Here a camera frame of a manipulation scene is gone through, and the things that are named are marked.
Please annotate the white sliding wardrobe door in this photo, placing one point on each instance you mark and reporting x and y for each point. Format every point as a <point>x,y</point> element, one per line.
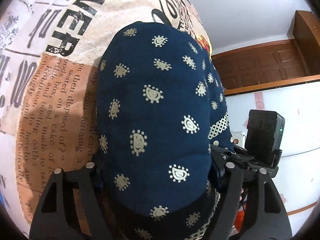
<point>297,180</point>

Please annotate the black camera box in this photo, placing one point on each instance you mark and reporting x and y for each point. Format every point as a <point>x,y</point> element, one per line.
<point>264,135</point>

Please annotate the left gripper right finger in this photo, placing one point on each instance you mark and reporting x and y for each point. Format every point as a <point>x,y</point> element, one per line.
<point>248,209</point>

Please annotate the brown wooden door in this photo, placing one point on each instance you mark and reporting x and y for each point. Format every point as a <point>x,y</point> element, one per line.
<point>261,66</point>

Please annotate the newspaper print bed quilt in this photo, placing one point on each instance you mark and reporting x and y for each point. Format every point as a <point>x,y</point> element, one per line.
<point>50,50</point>

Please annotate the navy patterned hooded jacket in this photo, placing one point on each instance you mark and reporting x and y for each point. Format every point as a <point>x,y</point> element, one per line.
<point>160,105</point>

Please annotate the wooden overhead cabinet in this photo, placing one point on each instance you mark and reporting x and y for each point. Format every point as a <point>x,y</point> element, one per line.
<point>305,30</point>

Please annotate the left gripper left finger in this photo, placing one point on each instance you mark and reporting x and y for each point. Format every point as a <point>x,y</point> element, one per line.
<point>55,216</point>

